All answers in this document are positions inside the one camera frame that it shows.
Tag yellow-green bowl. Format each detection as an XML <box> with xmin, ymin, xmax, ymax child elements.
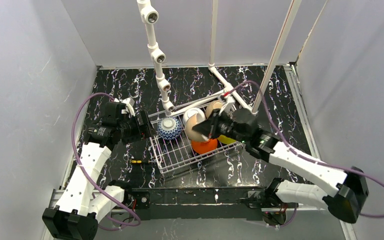
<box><xmin>217</xmin><ymin>134</ymin><xmax>237</xmax><ymax>145</ymax></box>

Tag beige bowl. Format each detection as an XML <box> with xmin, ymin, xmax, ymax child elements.
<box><xmin>205</xmin><ymin>100</ymin><xmax>223</xmax><ymax>119</ymax></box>

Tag white bowl with brown outside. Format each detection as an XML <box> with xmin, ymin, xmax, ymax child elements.
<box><xmin>190</xmin><ymin>139</ymin><xmax>218</xmax><ymax>155</ymax></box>

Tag white bowl with tan outside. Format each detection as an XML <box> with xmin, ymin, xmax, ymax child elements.
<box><xmin>184</xmin><ymin>113</ymin><xmax>209</xmax><ymax>143</ymax></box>

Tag blue patterned bowl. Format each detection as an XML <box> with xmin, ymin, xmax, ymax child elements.
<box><xmin>157</xmin><ymin>117</ymin><xmax>182</xmax><ymax>141</ymax></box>

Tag pale grey bowl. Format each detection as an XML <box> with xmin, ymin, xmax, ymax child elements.
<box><xmin>182</xmin><ymin>107</ymin><xmax>206</xmax><ymax>125</ymax></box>

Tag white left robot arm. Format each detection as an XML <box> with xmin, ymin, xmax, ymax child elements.
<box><xmin>42</xmin><ymin>98</ymin><xmax>156</xmax><ymax>240</ymax></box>

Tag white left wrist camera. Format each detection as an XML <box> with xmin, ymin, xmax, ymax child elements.
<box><xmin>121</xmin><ymin>97</ymin><xmax>136</xmax><ymax>118</ymax></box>

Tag yellow handled screwdriver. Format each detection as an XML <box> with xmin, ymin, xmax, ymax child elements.
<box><xmin>129</xmin><ymin>159</ymin><xmax>157</xmax><ymax>165</ymax></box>

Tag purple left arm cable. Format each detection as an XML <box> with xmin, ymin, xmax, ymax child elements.
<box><xmin>71</xmin><ymin>92</ymin><xmax>143</xmax><ymax>232</ymax></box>

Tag white wire dish rack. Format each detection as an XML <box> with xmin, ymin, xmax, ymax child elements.
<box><xmin>147</xmin><ymin>94</ymin><xmax>246</xmax><ymax>175</ymax></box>

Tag white PVC pipe frame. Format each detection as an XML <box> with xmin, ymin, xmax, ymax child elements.
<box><xmin>134</xmin><ymin>0</ymin><xmax>303</xmax><ymax>117</ymax></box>

